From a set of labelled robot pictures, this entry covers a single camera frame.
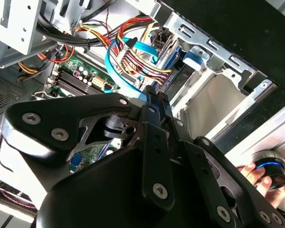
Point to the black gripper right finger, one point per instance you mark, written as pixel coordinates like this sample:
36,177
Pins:
204,166

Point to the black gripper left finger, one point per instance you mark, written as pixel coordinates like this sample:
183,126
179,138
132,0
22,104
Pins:
50,114

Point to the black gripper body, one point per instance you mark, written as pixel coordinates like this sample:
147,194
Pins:
97,190

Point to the person's hand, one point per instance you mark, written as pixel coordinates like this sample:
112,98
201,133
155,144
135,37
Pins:
248,169

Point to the hard disk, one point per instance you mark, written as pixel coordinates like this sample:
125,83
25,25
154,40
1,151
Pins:
192,59

